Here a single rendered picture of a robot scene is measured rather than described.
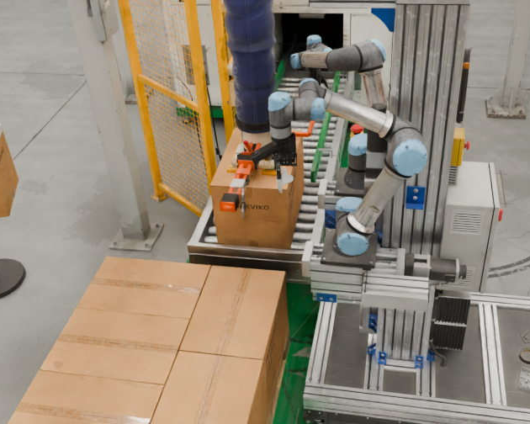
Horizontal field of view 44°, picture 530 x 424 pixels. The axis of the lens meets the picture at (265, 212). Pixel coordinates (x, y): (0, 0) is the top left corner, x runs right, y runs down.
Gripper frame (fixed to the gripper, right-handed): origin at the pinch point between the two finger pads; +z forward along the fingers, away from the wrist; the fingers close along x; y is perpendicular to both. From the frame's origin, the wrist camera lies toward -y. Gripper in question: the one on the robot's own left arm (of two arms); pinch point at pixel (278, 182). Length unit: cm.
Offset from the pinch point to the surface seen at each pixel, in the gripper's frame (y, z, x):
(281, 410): -4, 146, 9
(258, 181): -5, 51, 79
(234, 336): -24, 92, 12
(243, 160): -12, 35, 74
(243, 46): -7, -16, 91
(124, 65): -115, 112, 386
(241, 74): -9, -2, 94
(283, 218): 6, 69, 70
